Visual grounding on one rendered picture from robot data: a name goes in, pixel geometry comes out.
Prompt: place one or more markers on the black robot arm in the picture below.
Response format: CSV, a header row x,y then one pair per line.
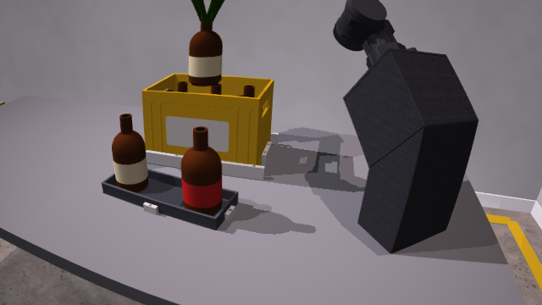
x,y
362,25

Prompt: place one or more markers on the yellow crate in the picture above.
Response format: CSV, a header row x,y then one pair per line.
x,y
238,128

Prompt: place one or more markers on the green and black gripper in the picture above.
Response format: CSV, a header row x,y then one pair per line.
x,y
214,7

